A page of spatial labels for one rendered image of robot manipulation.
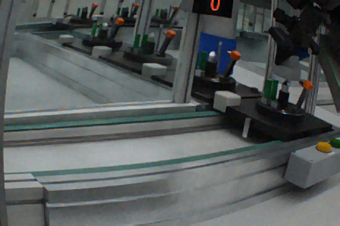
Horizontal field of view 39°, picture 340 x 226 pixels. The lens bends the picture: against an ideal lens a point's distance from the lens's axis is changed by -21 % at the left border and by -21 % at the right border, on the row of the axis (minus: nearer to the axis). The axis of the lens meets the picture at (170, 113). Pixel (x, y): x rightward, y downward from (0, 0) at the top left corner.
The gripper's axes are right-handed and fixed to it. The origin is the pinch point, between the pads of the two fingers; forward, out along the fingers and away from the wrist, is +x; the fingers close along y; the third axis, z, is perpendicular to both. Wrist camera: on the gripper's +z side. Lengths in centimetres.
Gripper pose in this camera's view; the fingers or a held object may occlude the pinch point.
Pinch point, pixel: (287, 54)
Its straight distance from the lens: 127.4
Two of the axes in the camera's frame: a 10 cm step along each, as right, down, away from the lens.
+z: -4.8, -7.4, 4.7
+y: -7.4, 0.5, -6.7
